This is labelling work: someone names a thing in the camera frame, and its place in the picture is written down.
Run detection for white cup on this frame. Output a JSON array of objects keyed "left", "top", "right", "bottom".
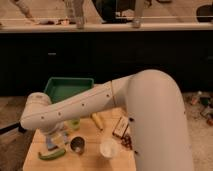
[{"left": 100, "top": 138, "right": 118, "bottom": 159}]

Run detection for green plastic tray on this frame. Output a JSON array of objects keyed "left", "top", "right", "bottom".
[{"left": 44, "top": 77, "right": 94, "bottom": 103}]

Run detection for wooden table board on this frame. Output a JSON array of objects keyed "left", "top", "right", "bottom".
[{"left": 23, "top": 108, "right": 136, "bottom": 171}]

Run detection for green plastic cup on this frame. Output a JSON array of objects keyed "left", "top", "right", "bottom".
[{"left": 67, "top": 118, "right": 80, "bottom": 131}]

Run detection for green pepper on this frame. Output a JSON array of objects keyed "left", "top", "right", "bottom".
[{"left": 38, "top": 149, "right": 66, "bottom": 161}]

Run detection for bunch of dark grapes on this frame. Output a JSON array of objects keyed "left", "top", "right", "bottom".
[{"left": 121, "top": 134, "right": 132, "bottom": 149}]

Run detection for brown and white box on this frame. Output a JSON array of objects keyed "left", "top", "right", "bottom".
[{"left": 112, "top": 116, "right": 129, "bottom": 138}]

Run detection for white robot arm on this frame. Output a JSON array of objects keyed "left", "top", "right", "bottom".
[{"left": 21, "top": 69, "right": 194, "bottom": 171}]

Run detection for small metal cup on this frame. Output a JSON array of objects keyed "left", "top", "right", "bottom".
[{"left": 70, "top": 136, "right": 85, "bottom": 154}]

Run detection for black chair base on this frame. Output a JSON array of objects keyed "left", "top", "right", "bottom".
[{"left": 0, "top": 122, "right": 27, "bottom": 135}]

